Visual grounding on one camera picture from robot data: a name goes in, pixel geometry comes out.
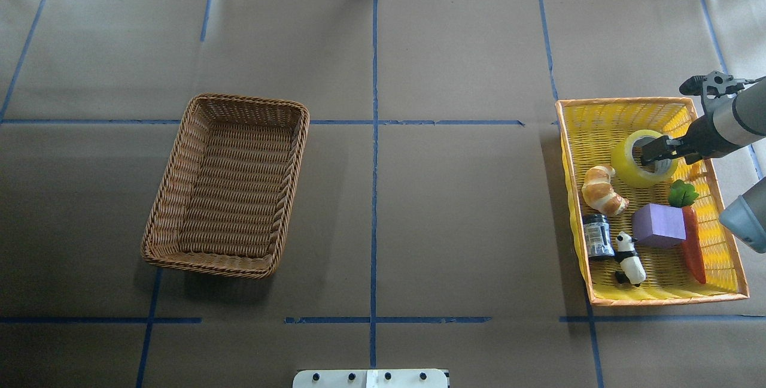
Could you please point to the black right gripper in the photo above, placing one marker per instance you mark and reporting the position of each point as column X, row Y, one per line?
column 704, row 135

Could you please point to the yellow tape roll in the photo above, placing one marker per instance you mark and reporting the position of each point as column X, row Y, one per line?
column 629, row 170

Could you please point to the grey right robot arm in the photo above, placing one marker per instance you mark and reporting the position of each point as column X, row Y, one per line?
column 734, row 117

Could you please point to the yellow plastic basket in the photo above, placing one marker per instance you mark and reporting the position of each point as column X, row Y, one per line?
column 590, row 129

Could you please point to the brown wicker basket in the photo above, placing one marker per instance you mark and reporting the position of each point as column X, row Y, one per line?
column 224, row 203

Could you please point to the toy carrot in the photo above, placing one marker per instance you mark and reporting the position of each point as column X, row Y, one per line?
column 683, row 195

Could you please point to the toy croissant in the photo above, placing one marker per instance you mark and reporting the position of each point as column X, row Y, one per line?
column 599, row 194

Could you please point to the purple foam block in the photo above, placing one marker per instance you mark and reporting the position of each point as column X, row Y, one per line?
column 658, row 226

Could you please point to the small dark can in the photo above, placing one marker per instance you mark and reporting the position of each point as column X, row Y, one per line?
column 596, row 229

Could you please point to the toy panda figure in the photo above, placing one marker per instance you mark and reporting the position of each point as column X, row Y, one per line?
column 626, row 255

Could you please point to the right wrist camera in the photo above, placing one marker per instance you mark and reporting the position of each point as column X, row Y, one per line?
column 715, row 88

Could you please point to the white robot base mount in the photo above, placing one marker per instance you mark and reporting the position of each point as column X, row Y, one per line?
column 418, row 377

